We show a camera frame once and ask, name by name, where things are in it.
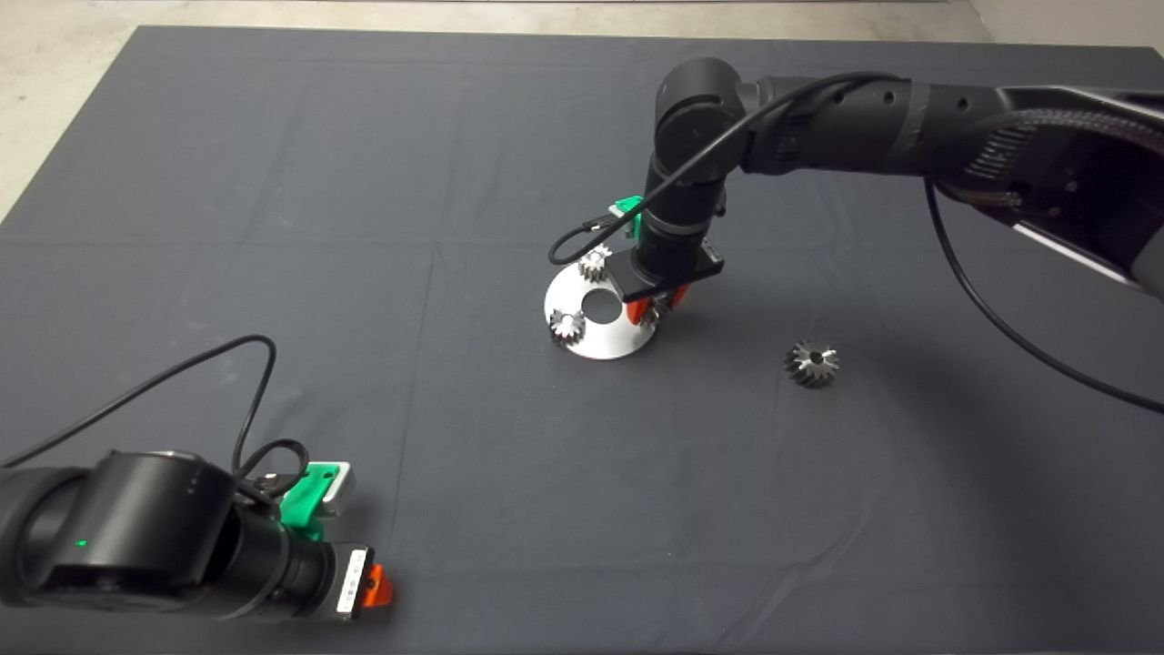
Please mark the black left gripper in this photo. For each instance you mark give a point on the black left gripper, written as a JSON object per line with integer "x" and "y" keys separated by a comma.
{"x": 323, "y": 582}

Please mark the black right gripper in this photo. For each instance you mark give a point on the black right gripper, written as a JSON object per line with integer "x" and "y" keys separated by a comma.
{"x": 668, "y": 268}

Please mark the small steel gear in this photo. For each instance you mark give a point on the small steel gear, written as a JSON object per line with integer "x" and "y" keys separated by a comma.
{"x": 653, "y": 317}
{"x": 593, "y": 267}
{"x": 566, "y": 327}

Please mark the large dark steel gear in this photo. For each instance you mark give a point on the large dark steel gear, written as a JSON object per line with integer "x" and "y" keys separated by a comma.
{"x": 800, "y": 368}

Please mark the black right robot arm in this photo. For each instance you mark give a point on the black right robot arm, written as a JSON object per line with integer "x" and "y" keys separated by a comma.
{"x": 846, "y": 123}

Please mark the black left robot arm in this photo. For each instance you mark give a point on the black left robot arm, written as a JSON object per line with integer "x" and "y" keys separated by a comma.
{"x": 136, "y": 537}

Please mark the round metal plate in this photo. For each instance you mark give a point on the round metal plate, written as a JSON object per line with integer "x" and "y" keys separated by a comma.
{"x": 600, "y": 344}

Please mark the dark grey table cloth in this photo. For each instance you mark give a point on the dark grey table cloth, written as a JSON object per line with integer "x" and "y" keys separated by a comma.
{"x": 364, "y": 182}

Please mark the right gripper's silver camera box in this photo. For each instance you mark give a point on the right gripper's silver camera box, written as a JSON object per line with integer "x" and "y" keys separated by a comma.
{"x": 620, "y": 214}

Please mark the gripper's silver camera box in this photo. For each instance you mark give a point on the gripper's silver camera box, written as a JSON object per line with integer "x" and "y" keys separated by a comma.
{"x": 620, "y": 214}
{"x": 336, "y": 487}

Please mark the right gripper's green camera mount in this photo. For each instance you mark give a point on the right gripper's green camera mount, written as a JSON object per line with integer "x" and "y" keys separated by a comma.
{"x": 629, "y": 207}

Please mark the gripper's green camera mount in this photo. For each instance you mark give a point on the gripper's green camera mount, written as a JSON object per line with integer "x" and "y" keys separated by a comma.
{"x": 305, "y": 505}
{"x": 629, "y": 207}

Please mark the left gripper's silver camera box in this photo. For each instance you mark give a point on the left gripper's silver camera box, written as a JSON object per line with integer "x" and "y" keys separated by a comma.
{"x": 336, "y": 487}

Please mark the left gripper's green camera mount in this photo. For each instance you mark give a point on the left gripper's green camera mount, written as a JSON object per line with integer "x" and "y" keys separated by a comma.
{"x": 305, "y": 505}

